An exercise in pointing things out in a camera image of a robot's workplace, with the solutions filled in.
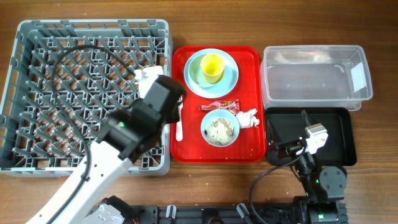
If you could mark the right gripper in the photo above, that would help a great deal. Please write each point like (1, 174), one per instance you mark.
(289, 147)

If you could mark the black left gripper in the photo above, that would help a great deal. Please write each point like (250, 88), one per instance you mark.
(175, 117)

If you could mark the white plastic fork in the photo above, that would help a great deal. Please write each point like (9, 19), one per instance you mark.
(179, 129)

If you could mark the white tissue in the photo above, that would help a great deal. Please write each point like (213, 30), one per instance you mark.
(248, 119)

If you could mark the light green bowl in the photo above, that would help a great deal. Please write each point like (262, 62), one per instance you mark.
(196, 74)

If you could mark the blue bowl with rice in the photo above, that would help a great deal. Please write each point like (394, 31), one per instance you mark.
(220, 128)

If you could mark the yellow plastic cup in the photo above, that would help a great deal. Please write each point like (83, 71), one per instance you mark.
(212, 67)

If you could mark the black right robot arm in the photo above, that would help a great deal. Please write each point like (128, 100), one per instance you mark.
(324, 186)

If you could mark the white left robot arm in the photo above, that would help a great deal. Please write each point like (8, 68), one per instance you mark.
(123, 137)

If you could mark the grey dishwasher rack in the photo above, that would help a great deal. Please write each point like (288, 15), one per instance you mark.
(64, 77)

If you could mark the black plastic tray bin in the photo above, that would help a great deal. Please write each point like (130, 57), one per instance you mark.
(339, 149)

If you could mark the light blue plate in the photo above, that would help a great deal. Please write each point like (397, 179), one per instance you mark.
(226, 84)

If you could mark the clear plastic bin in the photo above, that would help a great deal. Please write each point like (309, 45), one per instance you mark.
(315, 76)

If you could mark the red snack wrapper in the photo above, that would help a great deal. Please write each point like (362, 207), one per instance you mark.
(233, 106)

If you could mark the red plastic tray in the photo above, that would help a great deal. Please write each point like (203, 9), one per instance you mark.
(250, 143)

